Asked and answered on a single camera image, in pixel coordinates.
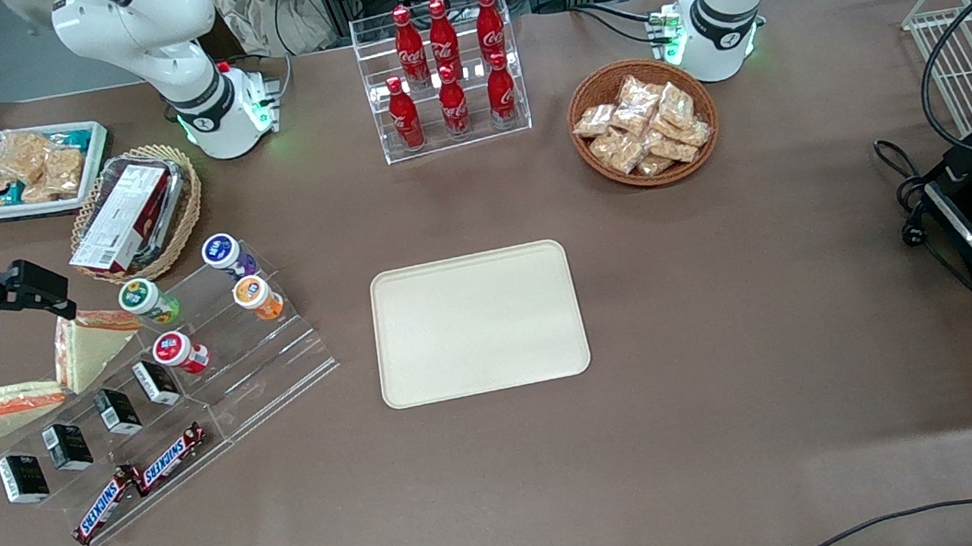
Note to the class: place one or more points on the green gum bottle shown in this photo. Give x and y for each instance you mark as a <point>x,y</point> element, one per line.
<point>144,299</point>

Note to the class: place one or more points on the white rectangular snack tray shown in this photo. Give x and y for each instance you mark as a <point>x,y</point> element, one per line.
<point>94,163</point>

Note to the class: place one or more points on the red gum bottle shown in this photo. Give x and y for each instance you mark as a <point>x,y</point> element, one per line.
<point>177,351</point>

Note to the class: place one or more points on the purple gum bottle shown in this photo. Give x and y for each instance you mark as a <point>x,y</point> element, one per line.
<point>226,254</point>

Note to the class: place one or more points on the orange gum bottle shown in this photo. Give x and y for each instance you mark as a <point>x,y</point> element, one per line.
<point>255,297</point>

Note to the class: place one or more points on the beige rectangular tray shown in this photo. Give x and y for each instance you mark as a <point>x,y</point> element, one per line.
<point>480,323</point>

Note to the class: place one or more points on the triangular wrapped sandwich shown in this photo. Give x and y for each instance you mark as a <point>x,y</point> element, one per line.
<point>87,350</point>

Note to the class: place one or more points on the red and white box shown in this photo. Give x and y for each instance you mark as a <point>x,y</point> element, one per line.
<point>118,221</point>

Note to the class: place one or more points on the small black box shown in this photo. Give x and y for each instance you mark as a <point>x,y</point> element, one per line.
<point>23,478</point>
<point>68,447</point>
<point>117,412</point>
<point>156,383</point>

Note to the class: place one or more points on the oval wicker basket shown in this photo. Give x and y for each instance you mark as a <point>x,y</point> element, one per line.
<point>186,212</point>

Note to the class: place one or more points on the clear plastic food container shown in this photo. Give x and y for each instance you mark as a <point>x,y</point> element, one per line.
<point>176,177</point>

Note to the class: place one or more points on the Snickers bar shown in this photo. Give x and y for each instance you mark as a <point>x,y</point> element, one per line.
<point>105,505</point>
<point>170,457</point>

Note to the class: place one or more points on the clear acrylic stepped stand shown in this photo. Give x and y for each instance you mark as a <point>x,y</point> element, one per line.
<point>275,364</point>

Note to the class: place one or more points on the clear cracker packet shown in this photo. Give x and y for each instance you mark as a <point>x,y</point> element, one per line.
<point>594,120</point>
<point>637,101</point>
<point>655,165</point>
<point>673,148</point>
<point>696,133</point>
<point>676,104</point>
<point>620,152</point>

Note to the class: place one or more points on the red cola bottle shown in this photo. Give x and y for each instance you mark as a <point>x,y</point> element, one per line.
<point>405,120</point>
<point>490,27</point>
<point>409,46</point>
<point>454,108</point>
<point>501,97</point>
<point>443,37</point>

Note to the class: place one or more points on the round wicker basket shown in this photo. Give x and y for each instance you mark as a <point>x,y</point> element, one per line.
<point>584,89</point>

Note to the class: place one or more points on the clear acrylic bottle rack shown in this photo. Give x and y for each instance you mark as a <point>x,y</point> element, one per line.
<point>513,117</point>

